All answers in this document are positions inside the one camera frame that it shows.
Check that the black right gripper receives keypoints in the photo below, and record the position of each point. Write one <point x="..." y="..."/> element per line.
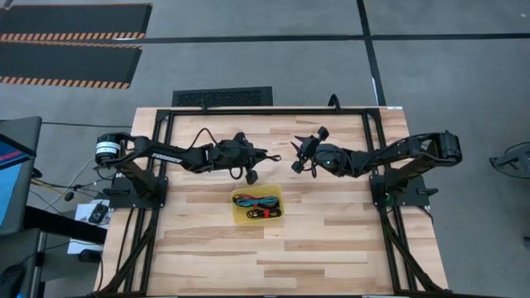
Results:
<point x="335" y="159"/>

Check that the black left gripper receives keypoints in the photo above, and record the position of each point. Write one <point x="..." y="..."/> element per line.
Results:
<point x="229" y="153"/>

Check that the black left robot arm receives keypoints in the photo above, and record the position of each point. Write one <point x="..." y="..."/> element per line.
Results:
<point x="165" y="151"/>

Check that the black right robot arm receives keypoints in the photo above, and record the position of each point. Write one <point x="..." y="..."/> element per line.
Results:
<point x="414" y="147"/>

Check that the yellow translucent plastic bin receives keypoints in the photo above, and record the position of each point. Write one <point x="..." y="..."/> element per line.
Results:
<point x="258" y="189"/>

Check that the black floor vent grille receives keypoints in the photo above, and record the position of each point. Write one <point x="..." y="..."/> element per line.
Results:
<point x="221" y="97"/>

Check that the small black clip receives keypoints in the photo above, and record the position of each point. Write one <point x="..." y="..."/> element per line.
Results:
<point x="203" y="107"/>

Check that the black handheld controller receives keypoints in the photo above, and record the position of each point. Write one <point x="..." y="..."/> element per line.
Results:
<point x="98" y="213"/>

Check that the white paper sheet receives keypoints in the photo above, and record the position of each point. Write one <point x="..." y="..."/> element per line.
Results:
<point x="83" y="247"/>
<point x="80" y="215"/>

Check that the black hazard-striped floor mat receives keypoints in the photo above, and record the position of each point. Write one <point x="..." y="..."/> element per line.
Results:
<point x="74" y="20"/>
<point x="62" y="62"/>

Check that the monitor with blue screen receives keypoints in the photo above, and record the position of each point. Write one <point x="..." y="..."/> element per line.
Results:
<point x="16" y="186"/>

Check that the black computer mouse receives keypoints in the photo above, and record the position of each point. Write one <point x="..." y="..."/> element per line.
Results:
<point x="11" y="281"/>

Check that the black aluminium table frame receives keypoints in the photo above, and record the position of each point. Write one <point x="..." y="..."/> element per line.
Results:
<point x="269" y="111"/>

